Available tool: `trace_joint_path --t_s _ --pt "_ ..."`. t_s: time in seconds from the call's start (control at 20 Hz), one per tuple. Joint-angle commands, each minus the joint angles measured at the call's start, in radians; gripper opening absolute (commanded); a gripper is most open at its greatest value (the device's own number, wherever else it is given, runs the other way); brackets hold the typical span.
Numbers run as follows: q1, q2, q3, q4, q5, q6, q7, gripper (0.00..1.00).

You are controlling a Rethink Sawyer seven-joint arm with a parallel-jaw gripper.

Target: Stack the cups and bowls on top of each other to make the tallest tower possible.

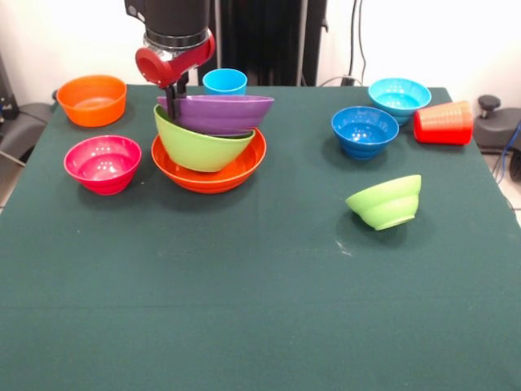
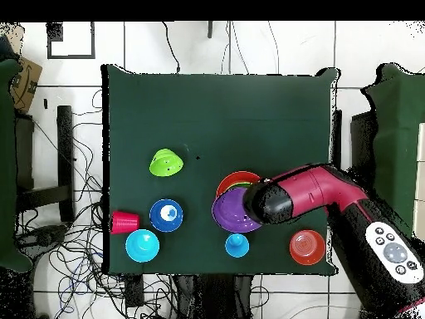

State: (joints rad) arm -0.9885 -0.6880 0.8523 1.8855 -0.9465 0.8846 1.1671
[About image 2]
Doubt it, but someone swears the wide orange bowl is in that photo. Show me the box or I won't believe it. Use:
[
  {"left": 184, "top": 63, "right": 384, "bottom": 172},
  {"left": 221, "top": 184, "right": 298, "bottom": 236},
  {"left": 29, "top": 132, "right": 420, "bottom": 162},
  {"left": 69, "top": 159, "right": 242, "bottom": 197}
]
[{"left": 216, "top": 170, "right": 263, "bottom": 199}]

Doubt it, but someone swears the purple bowl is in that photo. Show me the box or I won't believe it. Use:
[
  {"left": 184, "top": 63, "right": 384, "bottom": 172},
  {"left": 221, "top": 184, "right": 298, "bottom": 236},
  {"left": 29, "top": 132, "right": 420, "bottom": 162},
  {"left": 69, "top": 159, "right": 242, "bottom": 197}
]
[{"left": 211, "top": 186, "right": 264, "bottom": 234}]

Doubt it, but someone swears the small green bowl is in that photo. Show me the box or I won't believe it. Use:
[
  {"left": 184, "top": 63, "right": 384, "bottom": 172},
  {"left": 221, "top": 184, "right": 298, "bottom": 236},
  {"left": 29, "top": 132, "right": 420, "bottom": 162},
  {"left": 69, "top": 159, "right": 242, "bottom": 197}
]
[{"left": 149, "top": 148, "right": 184, "bottom": 178}]

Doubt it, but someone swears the dark blue bowl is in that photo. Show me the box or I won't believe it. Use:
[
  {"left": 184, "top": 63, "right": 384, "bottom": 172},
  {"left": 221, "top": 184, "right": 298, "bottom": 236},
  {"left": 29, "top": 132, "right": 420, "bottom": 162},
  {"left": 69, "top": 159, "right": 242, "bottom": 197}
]
[{"left": 149, "top": 198, "right": 184, "bottom": 233}]

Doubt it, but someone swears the light blue cup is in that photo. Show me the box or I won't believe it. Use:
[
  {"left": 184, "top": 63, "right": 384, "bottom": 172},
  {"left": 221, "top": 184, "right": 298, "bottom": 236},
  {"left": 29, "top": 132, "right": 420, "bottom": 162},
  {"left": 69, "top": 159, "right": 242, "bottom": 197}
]
[{"left": 224, "top": 233, "right": 251, "bottom": 259}]

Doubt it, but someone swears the red cup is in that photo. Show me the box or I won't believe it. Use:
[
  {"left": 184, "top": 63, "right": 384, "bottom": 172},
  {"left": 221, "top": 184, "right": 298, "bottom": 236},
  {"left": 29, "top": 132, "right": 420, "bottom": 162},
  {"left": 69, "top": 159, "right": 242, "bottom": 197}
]
[{"left": 110, "top": 210, "right": 141, "bottom": 236}]

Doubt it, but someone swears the dark green tablecloth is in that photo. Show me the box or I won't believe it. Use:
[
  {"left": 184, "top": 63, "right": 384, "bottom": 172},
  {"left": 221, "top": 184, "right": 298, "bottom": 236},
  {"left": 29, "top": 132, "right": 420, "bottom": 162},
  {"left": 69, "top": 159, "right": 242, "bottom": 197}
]
[{"left": 100, "top": 63, "right": 340, "bottom": 277}]

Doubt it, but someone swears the light blue bowl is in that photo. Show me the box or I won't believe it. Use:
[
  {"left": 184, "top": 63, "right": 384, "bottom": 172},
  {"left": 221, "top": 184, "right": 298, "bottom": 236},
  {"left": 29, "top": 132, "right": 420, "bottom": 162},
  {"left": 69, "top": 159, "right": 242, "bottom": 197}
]
[{"left": 125, "top": 228, "right": 161, "bottom": 264}]

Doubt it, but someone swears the deep orange bowl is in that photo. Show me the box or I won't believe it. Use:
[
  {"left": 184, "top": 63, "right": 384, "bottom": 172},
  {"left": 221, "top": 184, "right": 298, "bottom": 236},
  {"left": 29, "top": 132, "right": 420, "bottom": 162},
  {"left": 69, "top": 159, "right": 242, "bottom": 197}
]
[{"left": 289, "top": 229, "right": 327, "bottom": 267}]

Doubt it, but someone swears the black box on floor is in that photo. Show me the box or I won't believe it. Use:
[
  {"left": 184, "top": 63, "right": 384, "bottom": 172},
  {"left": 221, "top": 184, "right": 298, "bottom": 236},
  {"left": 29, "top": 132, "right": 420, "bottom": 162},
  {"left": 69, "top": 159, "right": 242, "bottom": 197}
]
[{"left": 125, "top": 273, "right": 144, "bottom": 308}]

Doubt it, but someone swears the black metal stand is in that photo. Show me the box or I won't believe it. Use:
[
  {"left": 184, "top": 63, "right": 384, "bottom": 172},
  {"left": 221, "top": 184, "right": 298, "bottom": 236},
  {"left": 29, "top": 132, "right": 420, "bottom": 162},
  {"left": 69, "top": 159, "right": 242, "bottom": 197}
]
[
  {"left": 14, "top": 105, "right": 76, "bottom": 223},
  {"left": 330, "top": 109, "right": 378, "bottom": 187}
]

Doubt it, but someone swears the grey machine base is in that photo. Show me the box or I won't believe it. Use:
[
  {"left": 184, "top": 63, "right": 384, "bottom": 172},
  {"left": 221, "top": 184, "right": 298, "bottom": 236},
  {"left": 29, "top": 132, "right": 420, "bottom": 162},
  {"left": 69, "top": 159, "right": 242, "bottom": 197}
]
[{"left": 16, "top": 224, "right": 69, "bottom": 257}]

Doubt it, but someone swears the green cloth side table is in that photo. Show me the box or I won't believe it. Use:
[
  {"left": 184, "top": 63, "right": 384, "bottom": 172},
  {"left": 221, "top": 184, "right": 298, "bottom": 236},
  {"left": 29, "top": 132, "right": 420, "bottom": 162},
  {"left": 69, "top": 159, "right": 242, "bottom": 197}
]
[
  {"left": 359, "top": 62, "right": 425, "bottom": 240},
  {"left": 0, "top": 58, "right": 33, "bottom": 273}
]

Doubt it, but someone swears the cardboard box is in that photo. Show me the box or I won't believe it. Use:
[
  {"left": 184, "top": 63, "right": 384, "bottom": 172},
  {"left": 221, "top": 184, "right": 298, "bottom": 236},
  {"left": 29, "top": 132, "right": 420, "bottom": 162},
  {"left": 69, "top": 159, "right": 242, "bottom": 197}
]
[{"left": 9, "top": 56, "right": 43, "bottom": 114}]

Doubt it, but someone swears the black cable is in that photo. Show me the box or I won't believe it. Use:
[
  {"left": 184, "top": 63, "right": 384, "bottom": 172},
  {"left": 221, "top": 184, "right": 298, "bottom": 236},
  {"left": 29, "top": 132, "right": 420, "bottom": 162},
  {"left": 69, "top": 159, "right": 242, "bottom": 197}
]
[{"left": 161, "top": 22, "right": 181, "bottom": 74}]

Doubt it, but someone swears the tangle of black cables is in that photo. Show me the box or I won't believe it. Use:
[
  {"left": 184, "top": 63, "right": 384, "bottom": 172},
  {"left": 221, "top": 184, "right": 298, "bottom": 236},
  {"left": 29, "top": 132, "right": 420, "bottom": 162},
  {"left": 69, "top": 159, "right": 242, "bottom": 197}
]
[{"left": 14, "top": 89, "right": 187, "bottom": 319}]

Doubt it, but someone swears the black square frame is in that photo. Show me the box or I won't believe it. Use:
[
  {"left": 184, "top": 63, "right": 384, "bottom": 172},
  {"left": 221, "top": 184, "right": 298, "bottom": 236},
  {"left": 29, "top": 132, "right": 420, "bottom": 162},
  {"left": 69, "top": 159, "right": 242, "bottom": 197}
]
[{"left": 46, "top": 22, "right": 96, "bottom": 60}]

